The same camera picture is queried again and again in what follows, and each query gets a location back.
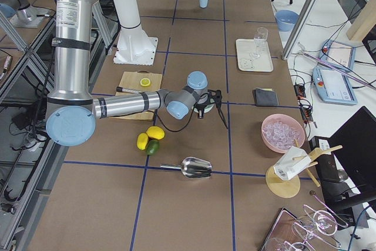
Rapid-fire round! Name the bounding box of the light blue plastic cup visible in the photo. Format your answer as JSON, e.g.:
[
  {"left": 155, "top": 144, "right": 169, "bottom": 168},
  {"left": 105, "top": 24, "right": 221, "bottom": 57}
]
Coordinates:
[{"left": 199, "top": 0, "right": 209, "bottom": 8}]

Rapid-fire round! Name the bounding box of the lemon half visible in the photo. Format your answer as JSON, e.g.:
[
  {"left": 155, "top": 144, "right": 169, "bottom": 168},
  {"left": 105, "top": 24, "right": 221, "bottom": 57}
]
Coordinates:
[{"left": 140, "top": 78, "right": 152, "bottom": 88}]

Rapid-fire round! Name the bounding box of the yellow lemon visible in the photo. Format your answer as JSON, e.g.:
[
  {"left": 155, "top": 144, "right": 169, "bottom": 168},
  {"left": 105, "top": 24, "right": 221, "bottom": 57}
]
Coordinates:
[
  {"left": 146, "top": 126, "right": 165, "bottom": 140},
  {"left": 136, "top": 133, "right": 149, "bottom": 150}
]

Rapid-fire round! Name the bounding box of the metal ice scoop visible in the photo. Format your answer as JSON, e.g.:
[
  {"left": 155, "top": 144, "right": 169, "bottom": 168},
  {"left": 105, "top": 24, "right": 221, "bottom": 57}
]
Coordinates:
[{"left": 160, "top": 156, "right": 212, "bottom": 179}]

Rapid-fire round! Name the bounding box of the black laptop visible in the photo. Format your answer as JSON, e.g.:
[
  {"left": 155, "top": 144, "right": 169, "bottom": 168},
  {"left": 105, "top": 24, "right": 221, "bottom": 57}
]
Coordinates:
[{"left": 318, "top": 106, "right": 375, "bottom": 212}]

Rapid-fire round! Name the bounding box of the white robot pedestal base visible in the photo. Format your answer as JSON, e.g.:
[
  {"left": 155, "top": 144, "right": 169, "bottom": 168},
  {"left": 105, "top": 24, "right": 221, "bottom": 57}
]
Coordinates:
[{"left": 113, "top": 0, "right": 158, "bottom": 65}]

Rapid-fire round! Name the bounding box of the green avocado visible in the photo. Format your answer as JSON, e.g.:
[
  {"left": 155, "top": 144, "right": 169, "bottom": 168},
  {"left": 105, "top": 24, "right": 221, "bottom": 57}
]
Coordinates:
[{"left": 145, "top": 139, "right": 160, "bottom": 155}]

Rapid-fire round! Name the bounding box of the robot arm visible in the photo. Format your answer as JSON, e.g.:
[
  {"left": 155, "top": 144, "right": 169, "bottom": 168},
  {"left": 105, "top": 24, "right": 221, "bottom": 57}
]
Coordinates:
[{"left": 92, "top": 0, "right": 228, "bottom": 150}]

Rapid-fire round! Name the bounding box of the pink bowl with ice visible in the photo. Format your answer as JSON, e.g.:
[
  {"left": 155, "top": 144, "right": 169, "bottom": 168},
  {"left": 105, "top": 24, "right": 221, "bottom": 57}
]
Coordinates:
[{"left": 261, "top": 114, "right": 306, "bottom": 153}]

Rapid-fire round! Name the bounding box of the wooden cutting board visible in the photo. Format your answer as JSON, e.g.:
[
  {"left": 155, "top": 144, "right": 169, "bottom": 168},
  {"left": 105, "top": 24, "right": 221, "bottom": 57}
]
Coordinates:
[{"left": 116, "top": 71, "right": 162, "bottom": 121}]

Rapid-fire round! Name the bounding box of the green ceramic bowl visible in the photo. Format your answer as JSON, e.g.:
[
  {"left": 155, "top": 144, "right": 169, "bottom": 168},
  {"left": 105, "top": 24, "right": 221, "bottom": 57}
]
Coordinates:
[{"left": 192, "top": 105, "right": 213, "bottom": 113}]

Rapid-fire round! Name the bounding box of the metal muddler rod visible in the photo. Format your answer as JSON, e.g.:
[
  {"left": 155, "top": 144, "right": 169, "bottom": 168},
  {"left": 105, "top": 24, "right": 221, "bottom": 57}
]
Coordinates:
[{"left": 116, "top": 86, "right": 141, "bottom": 93}]

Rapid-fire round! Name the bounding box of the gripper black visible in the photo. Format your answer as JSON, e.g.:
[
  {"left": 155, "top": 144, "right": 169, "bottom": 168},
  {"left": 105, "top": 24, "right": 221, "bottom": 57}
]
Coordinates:
[{"left": 195, "top": 89, "right": 228, "bottom": 129}]

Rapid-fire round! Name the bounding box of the blue bowl with fork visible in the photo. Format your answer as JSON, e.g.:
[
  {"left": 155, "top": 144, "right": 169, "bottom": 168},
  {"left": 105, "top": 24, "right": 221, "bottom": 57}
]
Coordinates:
[{"left": 275, "top": 10, "right": 299, "bottom": 32}]

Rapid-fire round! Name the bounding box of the blue teach pendant tablet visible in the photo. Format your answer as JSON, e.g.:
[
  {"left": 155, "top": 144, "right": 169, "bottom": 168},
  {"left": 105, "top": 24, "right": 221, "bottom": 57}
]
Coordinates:
[{"left": 319, "top": 39, "right": 356, "bottom": 70}]

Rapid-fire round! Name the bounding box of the clear wine glass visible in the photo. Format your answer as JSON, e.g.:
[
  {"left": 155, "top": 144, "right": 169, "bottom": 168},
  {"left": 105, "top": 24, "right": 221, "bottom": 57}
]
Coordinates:
[{"left": 250, "top": 27, "right": 268, "bottom": 59}]

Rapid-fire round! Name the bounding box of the cream bear tray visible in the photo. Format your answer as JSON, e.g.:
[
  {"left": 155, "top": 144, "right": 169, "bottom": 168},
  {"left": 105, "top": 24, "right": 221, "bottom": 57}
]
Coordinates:
[{"left": 236, "top": 39, "right": 273, "bottom": 72}]

